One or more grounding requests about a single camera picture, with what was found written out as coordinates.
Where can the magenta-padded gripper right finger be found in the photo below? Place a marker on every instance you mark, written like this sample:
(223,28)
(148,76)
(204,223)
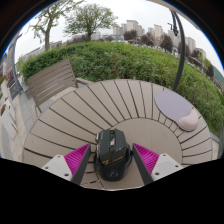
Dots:
(146,159)

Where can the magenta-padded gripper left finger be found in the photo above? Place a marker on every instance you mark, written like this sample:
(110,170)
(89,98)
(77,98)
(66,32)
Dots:
(76,159)

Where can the black computer mouse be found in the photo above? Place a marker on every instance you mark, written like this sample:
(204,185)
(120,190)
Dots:
(111,156)

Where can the lilac mouse pad with wrist rest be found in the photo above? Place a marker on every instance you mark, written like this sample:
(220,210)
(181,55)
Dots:
(171,105)

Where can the slatted brown outdoor chair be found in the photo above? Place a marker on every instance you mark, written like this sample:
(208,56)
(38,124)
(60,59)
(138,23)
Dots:
(51,83)

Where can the dark standing sign board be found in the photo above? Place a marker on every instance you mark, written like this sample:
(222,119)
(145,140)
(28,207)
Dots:
(13,76)

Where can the dark curved umbrella pole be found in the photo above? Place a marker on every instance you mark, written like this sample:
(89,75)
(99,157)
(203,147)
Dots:
(181,56)

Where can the group of apartment buildings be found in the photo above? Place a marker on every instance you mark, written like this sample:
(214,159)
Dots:
(156,33)

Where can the thin sparse tree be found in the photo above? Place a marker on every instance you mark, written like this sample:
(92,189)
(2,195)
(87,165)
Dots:
(47,23)

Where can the broad leafy tree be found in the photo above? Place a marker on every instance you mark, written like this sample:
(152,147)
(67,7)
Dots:
(89,18)

